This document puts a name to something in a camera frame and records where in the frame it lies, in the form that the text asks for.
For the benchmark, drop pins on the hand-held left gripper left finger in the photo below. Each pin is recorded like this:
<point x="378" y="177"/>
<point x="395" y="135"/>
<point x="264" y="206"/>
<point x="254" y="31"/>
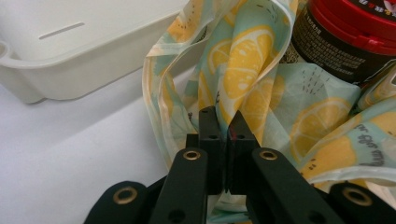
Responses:
<point x="211" y="155"/>

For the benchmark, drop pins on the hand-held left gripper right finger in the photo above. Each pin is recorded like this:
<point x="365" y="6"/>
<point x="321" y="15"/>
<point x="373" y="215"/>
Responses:
<point x="238" y="155"/>

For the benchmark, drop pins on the lemon print cloth bag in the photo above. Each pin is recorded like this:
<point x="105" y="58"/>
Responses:
<point x="280" y="102"/>

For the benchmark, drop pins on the red lid candy jar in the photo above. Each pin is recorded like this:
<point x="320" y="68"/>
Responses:
<point x="342" y="40"/>

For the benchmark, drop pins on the white plastic tray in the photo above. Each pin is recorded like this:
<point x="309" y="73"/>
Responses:
<point x="77" y="56"/>

